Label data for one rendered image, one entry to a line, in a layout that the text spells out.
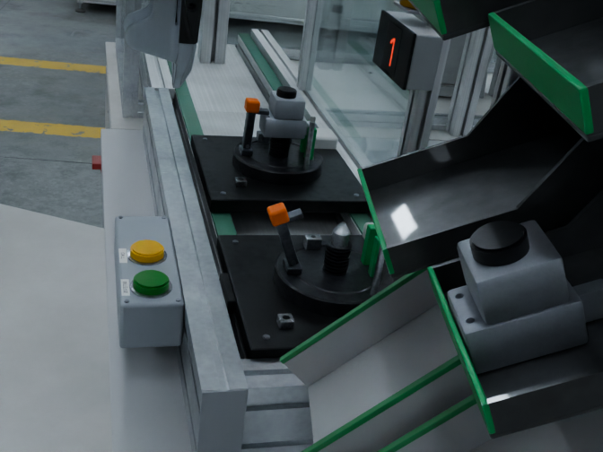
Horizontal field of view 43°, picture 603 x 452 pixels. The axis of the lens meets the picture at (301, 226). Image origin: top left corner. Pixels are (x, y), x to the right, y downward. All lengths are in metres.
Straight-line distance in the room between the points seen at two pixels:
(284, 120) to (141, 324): 0.42
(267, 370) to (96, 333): 0.28
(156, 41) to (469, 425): 0.40
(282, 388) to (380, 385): 0.14
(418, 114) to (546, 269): 0.66
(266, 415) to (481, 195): 0.34
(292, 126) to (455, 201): 0.61
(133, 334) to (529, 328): 0.55
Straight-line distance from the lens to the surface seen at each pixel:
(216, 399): 0.76
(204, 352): 0.80
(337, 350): 0.70
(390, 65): 1.02
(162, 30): 0.69
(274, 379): 0.77
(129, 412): 0.88
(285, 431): 0.81
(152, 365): 0.94
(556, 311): 0.43
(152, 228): 1.01
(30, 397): 0.91
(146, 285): 0.87
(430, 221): 0.56
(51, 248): 1.17
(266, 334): 0.82
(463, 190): 0.59
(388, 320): 0.69
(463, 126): 1.82
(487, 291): 0.41
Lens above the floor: 1.45
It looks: 27 degrees down
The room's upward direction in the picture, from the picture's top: 8 degrees clockwise
